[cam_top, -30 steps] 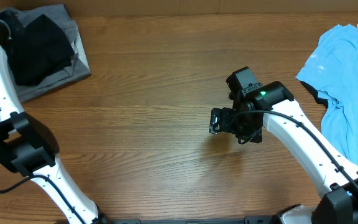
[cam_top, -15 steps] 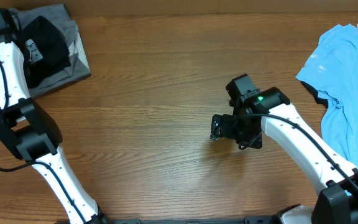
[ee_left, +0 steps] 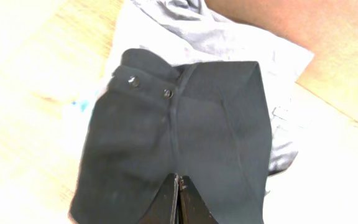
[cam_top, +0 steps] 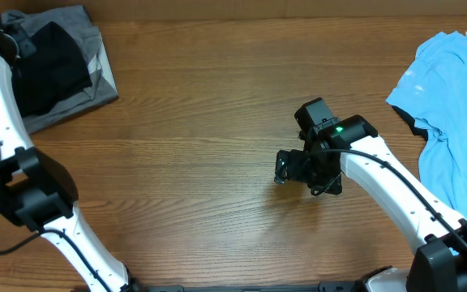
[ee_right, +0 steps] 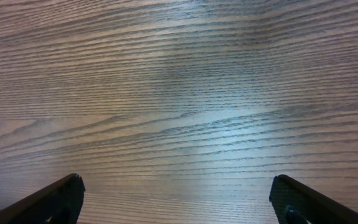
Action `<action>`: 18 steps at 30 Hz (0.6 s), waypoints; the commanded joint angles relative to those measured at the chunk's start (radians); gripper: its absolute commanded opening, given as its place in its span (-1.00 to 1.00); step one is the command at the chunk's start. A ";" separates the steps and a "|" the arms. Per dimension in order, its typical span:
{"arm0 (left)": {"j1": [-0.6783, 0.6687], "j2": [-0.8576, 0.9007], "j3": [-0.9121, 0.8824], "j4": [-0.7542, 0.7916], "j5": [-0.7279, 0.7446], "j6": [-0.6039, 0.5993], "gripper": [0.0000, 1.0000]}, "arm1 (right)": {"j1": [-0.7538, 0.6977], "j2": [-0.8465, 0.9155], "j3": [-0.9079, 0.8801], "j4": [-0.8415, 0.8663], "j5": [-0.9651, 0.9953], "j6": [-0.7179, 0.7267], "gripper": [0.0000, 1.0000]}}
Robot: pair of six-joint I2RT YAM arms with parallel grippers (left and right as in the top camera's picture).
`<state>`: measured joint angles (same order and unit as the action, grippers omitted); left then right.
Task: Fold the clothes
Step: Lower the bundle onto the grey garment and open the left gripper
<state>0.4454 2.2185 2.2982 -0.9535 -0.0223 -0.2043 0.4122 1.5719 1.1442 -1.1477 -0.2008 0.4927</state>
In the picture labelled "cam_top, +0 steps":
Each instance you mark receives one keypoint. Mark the folded grey trousers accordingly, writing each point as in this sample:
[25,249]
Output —
[76,22]

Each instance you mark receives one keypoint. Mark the light blue t-shirt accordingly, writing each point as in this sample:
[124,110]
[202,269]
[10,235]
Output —
[431,96]

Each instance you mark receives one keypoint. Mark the black t-shirt with logo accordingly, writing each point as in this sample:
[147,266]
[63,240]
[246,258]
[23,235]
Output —
[55,72]

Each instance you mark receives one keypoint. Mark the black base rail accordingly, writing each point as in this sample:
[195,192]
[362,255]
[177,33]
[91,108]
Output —
[323,286]

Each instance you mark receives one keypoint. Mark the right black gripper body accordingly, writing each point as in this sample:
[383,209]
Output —
[322,173]

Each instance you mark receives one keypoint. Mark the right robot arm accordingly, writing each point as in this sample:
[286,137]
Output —
[436,233]

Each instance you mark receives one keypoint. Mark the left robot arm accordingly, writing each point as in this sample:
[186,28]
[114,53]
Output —
[38,192]

